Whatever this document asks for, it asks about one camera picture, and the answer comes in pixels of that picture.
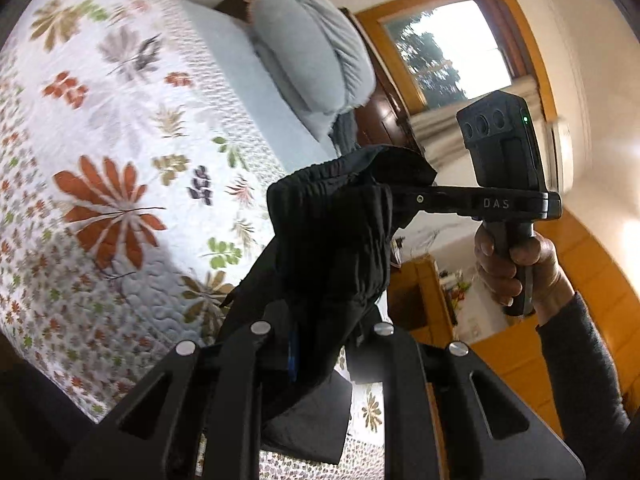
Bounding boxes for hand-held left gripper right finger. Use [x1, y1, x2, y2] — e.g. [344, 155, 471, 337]
[350, 322, 586, 480]

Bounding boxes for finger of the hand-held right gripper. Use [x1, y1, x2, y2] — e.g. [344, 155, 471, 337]
[389, 184, 545, 223]

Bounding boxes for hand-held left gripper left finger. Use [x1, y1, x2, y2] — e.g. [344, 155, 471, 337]
[60, 320, 311, 480]

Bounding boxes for black pants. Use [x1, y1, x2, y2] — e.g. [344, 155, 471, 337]
[217, 144, 438, 467]

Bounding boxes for person's right forearm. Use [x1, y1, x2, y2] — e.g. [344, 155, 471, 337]
[535, 291, 632, 461]

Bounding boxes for person's right hand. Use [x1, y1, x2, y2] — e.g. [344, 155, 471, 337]
[474, 225, 575, 321]

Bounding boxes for white air conditioner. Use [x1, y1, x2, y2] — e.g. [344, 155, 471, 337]
[547, 120, 576, 193]

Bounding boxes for wooden nightstand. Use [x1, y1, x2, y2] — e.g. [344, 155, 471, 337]
[387, 255, 453, 333]

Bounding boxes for small potted plant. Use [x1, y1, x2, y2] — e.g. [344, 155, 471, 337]
[440, 270, 473, 311]

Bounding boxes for wooden wardrobe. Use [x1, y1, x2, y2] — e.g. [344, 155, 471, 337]
[470, 210, 640, 426]

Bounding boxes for wooden framed window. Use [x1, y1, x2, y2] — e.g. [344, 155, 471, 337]
[355, 0, 556, 121]

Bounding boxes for dark wooden headboard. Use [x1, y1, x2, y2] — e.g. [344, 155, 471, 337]
[340, 7, 426, 156]

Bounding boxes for grey blanket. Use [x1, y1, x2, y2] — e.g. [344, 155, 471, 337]
[327, 110, 363, 156]

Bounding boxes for grey pillows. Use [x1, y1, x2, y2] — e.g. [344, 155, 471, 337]
[247, 0, 377, 141]

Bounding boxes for bed with light blue sheet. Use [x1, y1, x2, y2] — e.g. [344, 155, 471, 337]
[180, 0, 351, 166]

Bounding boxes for floral quilt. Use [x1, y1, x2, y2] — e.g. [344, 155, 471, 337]
[0, 0, 401, 480]

